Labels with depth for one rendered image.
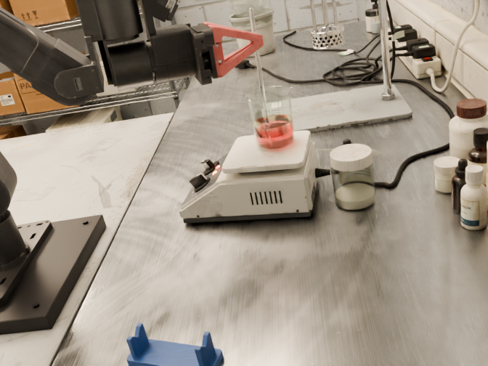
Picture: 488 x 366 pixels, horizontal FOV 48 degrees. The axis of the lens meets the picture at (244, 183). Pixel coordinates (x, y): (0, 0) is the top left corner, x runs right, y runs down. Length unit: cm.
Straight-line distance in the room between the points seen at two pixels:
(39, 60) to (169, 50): 15
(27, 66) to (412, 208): 53
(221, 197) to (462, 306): 36
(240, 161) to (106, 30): 26
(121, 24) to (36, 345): 39
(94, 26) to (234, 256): 34
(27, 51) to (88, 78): 7
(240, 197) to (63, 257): 26
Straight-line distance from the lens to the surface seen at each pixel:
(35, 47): 70
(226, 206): 79
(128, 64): 71
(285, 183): 75
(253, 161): 77
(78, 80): 70
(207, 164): 86
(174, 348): 60
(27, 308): 73
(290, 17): 317
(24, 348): 71
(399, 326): 60
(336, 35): 110
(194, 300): 67
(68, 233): 87
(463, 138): 83
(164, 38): 70
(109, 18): 70
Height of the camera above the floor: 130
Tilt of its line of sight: 26 degrees down
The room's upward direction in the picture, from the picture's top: 11 degrees counter-clockwise
